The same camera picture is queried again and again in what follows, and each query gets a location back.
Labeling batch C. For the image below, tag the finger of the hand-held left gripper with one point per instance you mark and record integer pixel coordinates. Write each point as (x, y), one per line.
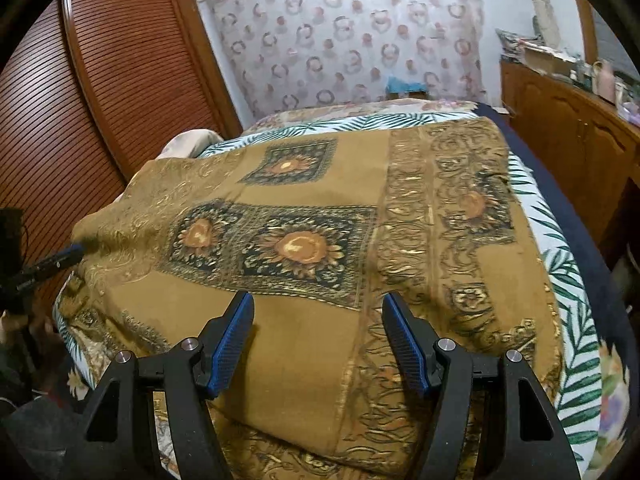
(55, 260)

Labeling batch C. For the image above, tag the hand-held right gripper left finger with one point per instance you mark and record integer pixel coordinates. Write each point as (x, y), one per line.
(232, 345)

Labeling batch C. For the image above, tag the cardboard box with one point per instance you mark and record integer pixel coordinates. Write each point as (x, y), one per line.
(546, 60)

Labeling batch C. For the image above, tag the pink bottle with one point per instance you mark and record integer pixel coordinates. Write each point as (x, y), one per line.
(604, 82)

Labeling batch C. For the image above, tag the blue cloth bundle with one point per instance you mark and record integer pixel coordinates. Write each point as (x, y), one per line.
(405, 86)

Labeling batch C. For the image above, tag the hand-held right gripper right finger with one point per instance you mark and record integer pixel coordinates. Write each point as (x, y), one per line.
(406, 347)

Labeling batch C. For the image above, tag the brown patterned garment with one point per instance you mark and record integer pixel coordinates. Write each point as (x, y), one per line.
(300, 320)

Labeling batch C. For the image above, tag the navy bed sheet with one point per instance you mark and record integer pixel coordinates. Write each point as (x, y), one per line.
(575, 200)

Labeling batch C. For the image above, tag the wooden cabinet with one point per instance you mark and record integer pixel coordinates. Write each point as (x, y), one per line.
(575, 125)

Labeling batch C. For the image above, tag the white wrapped pipe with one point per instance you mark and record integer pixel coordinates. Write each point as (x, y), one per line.
(542, 0)

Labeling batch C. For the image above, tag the wooden louvred wardrobe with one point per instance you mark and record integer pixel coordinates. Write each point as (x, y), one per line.
(100, 85)

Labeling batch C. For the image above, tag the floral bed sheet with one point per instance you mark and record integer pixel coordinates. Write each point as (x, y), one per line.
(350, 110)

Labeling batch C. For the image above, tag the circle print curtain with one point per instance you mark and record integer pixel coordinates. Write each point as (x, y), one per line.
(350, 35)

